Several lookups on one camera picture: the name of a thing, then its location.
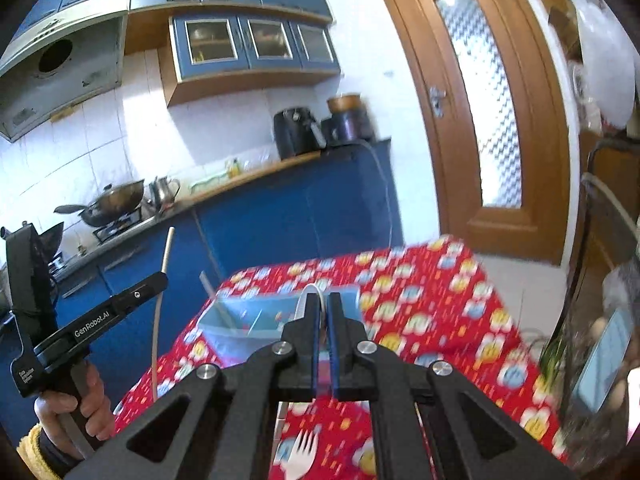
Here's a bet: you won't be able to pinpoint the white plastic spoon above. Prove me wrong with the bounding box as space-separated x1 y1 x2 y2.
297 284 331 322

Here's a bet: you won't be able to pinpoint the white plastic fork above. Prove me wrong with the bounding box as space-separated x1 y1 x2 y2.
285 429 320 480

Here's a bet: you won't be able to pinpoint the wooden countertop board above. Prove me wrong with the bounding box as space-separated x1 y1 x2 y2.
189 150 322 202

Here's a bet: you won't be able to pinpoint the beige chopstick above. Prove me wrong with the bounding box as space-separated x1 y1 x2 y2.
152 227 176 398

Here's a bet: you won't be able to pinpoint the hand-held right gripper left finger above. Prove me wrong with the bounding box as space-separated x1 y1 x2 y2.
62 294 326 480

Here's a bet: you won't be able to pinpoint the blue lower cabinets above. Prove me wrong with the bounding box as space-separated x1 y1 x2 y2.
0 140 404 441

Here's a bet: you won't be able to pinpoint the metal wok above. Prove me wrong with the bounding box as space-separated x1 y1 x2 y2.
54 179 146 228

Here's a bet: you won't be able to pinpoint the brown pot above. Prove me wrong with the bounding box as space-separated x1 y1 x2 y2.
326 93 363 114

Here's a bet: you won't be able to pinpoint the black air fryer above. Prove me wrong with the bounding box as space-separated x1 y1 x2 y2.
273 106 321 161

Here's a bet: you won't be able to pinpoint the red floral tablecloth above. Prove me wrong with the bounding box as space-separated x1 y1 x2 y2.
114 240 571 480

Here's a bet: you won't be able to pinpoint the dark rice cooker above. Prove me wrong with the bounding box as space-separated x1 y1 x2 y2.
320 109 375 147

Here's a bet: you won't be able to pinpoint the glass-door wall cabinet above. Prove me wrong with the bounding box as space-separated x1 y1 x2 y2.
159 14 341 107

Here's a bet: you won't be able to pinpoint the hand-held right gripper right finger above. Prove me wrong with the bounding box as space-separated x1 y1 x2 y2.
327 292 576 480

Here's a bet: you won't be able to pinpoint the gas stove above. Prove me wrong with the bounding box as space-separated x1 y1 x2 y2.
47 207 156 281

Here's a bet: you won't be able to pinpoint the green leafy vegetable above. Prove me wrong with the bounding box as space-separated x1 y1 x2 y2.
539 327 573 396

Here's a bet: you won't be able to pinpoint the white plastic bag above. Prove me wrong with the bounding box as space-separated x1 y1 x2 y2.
570 0 640 131

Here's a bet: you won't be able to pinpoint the grey range hood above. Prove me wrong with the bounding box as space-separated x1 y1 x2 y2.
0 7 128 143

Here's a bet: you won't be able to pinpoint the wooden door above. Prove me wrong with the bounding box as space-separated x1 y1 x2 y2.
374 0 583 266

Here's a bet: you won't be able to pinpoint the black pan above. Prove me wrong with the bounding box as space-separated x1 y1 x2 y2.
37 221 66 262

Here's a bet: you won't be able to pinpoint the green covered bowl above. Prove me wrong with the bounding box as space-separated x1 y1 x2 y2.
190 175 226 194

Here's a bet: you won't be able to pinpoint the wooden shelf unit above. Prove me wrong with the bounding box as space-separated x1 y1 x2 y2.
530 0 640 136

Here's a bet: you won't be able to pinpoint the metal kettle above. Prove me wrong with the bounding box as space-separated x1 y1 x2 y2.
148 176 181 209

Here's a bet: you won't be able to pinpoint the black metal rack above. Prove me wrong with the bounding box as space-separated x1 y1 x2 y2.
555 137 640 461

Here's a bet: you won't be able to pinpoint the person's left forearm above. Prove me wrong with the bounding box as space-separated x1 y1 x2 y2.
17 422 83 480

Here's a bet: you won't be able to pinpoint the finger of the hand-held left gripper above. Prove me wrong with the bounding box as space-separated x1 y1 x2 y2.
111 272 169 312

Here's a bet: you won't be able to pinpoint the blue plastic container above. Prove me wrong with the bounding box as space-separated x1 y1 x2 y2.
197 285 362 363

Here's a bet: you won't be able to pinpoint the person's left hand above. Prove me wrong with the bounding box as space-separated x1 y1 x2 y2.
34 360 117 461

